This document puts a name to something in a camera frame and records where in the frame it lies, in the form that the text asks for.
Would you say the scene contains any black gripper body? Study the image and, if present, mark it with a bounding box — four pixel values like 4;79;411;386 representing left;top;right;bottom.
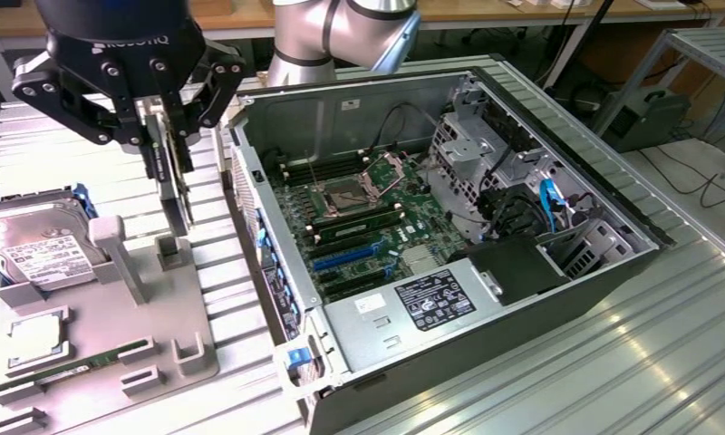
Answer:
39;0;211;103

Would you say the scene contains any graphics card with metal bracket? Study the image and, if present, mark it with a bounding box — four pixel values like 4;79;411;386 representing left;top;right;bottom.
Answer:
136;97;196;237

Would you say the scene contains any open black PC case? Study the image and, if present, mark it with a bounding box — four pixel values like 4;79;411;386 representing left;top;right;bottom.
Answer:
208;53;679;435

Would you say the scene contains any thin metal locking lever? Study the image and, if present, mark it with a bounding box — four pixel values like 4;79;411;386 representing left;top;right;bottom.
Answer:
304;150;326;189

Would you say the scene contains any empty black RAM slot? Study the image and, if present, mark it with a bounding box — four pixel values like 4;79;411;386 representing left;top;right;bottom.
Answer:
307;202;400;224
283;163;370;185
310;208;404;231
280;154;368;177

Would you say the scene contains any CPU socket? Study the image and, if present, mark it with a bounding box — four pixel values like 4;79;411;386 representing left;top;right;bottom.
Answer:
319;179;376;214

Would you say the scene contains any metal socket cover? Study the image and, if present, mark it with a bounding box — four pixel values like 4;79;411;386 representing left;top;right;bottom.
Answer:
359;151;412;191

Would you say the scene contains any silver hard disk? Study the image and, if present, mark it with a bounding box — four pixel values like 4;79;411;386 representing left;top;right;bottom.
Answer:
0;198;96;291

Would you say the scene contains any RAM stick with white label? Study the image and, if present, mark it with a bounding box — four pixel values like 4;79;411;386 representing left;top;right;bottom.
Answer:
318;220;400;241

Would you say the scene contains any long black expansion slot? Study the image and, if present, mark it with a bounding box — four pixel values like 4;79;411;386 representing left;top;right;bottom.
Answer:
328;275;395;301
310;233;374;256
323;266;392;291

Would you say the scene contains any tall grey metal disk bay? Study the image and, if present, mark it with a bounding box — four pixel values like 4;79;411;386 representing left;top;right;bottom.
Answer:
427;74;562;239

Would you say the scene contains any green motherboard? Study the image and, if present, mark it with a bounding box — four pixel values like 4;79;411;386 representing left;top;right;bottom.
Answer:
268;149;460;305

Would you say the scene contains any blue expansion slot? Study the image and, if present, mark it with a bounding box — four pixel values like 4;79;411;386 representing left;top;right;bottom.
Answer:
312;243;383;274

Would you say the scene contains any grey parts rack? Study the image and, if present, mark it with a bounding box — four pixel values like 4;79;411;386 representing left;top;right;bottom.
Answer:
0;215;223;435

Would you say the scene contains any silver chipset heatsink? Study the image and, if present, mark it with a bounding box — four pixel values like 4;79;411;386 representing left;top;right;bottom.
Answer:
403;246;447;268

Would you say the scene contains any silver CPU chip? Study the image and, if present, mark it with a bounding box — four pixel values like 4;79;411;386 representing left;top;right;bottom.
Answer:
8;318;63;363

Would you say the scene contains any green RAM stick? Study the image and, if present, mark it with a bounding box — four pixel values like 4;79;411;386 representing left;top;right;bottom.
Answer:
0;343;148;393

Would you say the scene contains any thick black pole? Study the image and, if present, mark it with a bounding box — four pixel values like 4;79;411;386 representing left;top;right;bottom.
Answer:
590;0;618;24

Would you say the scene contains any grey power supply unit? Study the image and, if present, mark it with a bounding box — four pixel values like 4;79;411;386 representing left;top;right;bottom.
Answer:
320;265;507;377

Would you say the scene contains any black plastic cover box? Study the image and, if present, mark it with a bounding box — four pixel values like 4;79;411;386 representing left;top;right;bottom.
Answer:
468;236;574;307

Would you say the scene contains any black floor machine box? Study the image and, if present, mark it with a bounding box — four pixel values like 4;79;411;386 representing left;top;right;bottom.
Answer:
603;88;694;153

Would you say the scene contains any low grey metal disk bay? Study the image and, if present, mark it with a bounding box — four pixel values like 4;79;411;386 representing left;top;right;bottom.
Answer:
535;217;664;282

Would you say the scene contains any metal slat side table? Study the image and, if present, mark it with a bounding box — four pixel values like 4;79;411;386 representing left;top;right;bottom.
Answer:
591;26;725;140

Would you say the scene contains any wooden desk with white frame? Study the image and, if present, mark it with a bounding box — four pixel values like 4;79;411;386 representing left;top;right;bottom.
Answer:
0;0;279;103
420;0;725;92

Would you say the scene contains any black arched wire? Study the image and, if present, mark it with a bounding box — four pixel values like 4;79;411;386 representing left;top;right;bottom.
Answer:
367;102;444;155

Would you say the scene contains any black power wire bundle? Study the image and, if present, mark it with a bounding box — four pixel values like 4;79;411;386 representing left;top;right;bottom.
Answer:
480;185;551;244

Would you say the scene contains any blue data wire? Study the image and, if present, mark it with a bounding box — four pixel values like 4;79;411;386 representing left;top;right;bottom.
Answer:
536;178;563;236

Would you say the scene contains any black floor cable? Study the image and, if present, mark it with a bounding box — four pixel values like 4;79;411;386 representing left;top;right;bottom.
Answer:
638;143;725;208

